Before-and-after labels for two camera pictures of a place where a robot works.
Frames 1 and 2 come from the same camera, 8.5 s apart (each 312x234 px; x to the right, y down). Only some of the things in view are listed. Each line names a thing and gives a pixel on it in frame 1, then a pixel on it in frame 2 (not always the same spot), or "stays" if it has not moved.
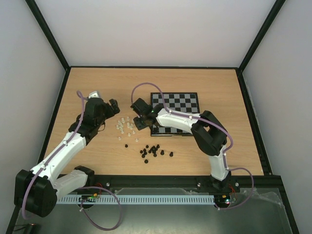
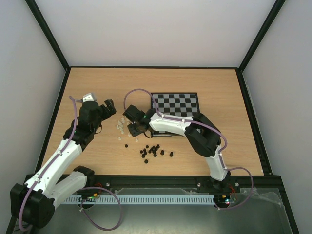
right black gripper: (139, 115) → (133, 119)
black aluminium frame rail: (184, 181) stays
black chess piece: (153, 149) stays
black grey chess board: (186, 102) stays
